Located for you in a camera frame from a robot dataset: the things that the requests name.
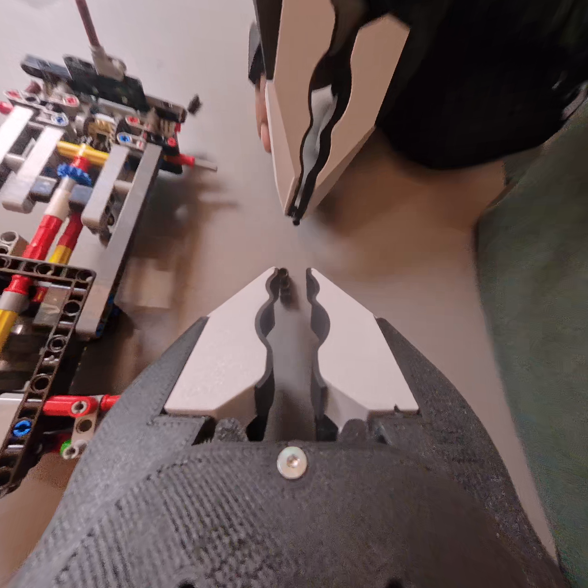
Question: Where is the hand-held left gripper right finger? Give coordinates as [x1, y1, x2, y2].
[305, 267, 420, 441]

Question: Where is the black lego connector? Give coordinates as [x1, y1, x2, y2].
[276, 268, 295, 306]

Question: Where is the person's green clothing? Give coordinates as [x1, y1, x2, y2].
[475, 83, 588, 588]

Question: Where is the dark red rod with grey end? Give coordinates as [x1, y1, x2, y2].
[73, 0, 127, 82]

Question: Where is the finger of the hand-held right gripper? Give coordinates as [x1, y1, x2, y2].
[266, 0, 343, 219]
[296, 13, 412, 226]

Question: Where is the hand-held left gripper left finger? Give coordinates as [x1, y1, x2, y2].
[164, 266, 282, 442]

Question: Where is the person's right hand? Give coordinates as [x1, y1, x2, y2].
[255, 76, 273, 154]

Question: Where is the lego car chassis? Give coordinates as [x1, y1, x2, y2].
[0, 53, 219, 499]

